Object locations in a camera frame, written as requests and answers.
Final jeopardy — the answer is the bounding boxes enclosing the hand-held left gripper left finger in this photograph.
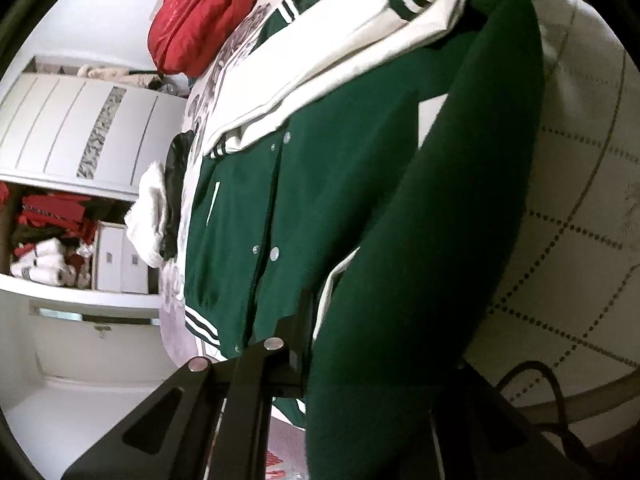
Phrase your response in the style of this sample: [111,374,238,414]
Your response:
[60,289,317,480]

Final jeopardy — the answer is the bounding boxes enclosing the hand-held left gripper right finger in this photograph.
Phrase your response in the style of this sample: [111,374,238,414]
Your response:
[427,359,596,480]

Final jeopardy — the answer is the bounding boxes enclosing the green and white varsity jacket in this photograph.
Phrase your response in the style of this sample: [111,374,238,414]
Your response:
[184,0,546,480]

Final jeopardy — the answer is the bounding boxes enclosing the pile of red clothes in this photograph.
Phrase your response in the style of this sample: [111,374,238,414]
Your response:
[0,182,99,288]

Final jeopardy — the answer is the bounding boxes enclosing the white storage box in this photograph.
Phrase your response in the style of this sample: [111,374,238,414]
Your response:
[94,220,162,295]

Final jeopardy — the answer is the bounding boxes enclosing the black garment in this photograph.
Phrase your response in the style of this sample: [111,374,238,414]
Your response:
[159,130,197,262]

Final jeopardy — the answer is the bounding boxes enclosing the white fluffy garment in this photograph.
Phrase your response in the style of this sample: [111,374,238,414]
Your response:
[124,160,169,268]

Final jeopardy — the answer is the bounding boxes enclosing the white wardrobe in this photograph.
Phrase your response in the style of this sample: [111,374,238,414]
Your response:
[0,55,189,391]

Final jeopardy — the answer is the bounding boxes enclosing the rolled white socks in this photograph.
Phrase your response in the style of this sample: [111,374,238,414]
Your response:
[10,238,77,287]

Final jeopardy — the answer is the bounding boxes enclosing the red puffer jacket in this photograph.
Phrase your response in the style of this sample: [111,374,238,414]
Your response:
[148,0,263,77]

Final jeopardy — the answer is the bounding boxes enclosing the black cable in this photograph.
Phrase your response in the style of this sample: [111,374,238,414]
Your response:
[492,361,606,466]

